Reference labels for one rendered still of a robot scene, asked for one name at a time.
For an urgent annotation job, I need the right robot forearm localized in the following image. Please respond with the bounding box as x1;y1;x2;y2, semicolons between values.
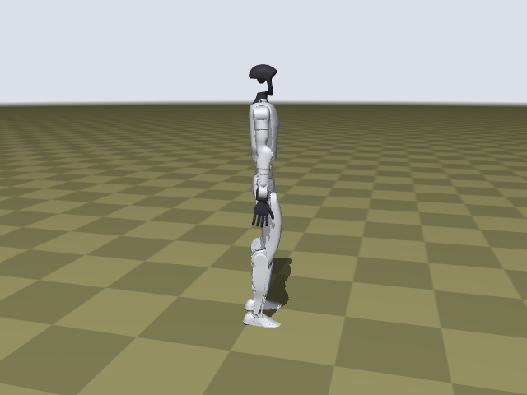
256;147;272;198

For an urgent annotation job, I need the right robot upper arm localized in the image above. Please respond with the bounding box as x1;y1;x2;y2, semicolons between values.
253;106;273;159

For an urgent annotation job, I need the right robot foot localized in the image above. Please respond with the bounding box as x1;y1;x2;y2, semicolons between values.
243;311;281;328

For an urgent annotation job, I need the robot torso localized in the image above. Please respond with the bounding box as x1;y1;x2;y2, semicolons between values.
249;99;279;196

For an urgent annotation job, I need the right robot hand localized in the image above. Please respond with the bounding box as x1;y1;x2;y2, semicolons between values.
252;189;274;227

